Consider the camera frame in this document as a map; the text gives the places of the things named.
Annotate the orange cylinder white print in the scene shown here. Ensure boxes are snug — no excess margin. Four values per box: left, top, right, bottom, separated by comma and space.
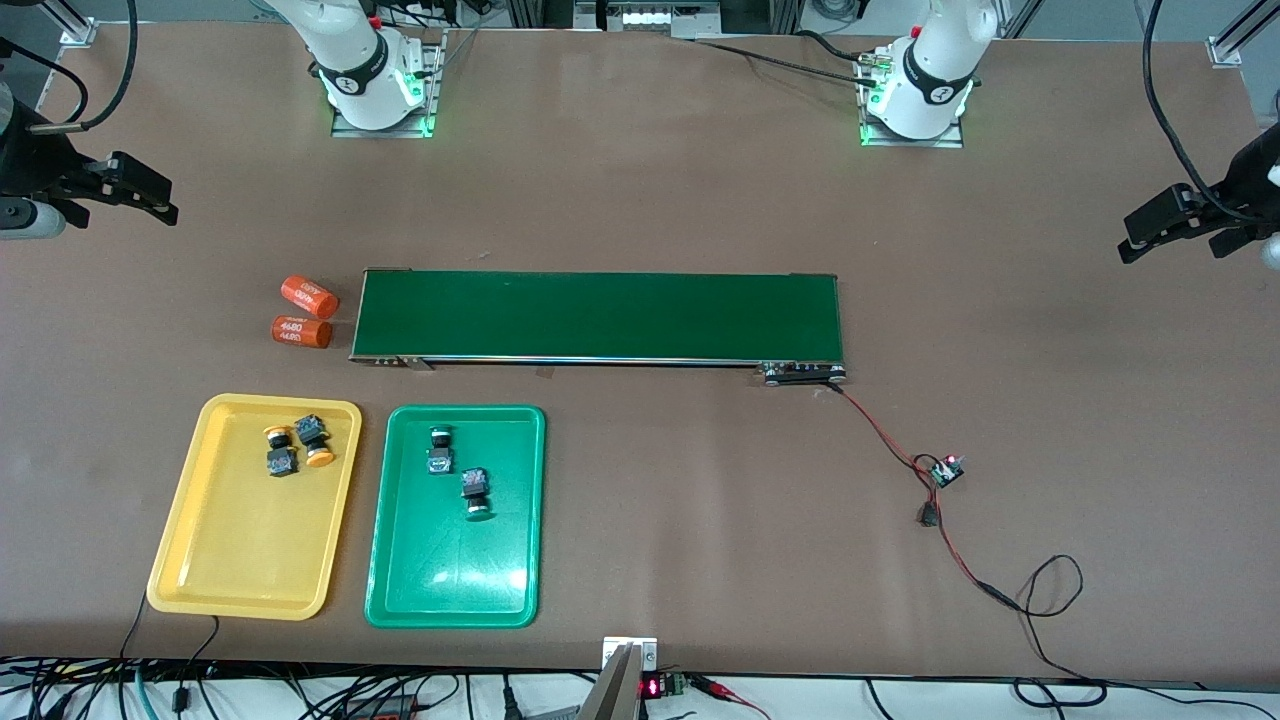
272, 316, 334, 349
281, 275, 341, 322

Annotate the yellow push button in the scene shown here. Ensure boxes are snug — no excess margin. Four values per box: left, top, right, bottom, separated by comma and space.
293, 413, 336, 469
264, 426, 301, 479

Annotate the aluminium corner profile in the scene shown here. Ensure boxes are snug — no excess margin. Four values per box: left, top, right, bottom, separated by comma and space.
35, 0, 98, 48
1208, 0, 1280, 69

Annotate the yellow plastic tray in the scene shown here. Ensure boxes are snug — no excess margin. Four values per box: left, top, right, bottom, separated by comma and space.
147, 393, 363, 621

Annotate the green conveyor belt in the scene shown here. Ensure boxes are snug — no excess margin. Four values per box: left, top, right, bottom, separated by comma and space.
350, 268, 849, 388

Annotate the green plastic tray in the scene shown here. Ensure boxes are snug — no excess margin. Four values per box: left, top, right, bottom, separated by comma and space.
365, 404, 547, 629

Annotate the red clip test lead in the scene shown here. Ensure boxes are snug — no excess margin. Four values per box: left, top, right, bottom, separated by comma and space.
690, 675, 773, 720

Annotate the short black looped cable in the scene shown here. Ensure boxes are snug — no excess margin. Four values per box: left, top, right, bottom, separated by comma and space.
0, 38, 91, 126

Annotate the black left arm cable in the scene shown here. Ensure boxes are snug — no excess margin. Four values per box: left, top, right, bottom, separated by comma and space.
1144, 0, 1280, 223

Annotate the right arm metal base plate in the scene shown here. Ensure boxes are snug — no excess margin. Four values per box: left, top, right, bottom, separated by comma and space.
332, 30, 446, 139

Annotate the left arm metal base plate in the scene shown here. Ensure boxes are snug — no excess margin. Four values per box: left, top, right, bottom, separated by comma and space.
858, 50, 966, 149

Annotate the thin black looped wire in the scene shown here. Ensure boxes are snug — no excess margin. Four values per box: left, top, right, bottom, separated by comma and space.
1010, 555, 1111, 709

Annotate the thin black power cable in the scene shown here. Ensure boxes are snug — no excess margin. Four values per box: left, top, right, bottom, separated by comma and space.
690, 30, 886, 91

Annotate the metal frame with light strip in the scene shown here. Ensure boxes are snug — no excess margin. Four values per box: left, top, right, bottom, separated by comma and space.
505, 0, 806, 41

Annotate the aluminium camera bracket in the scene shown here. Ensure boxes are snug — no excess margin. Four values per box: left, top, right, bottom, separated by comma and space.
578, 635, 659, 720

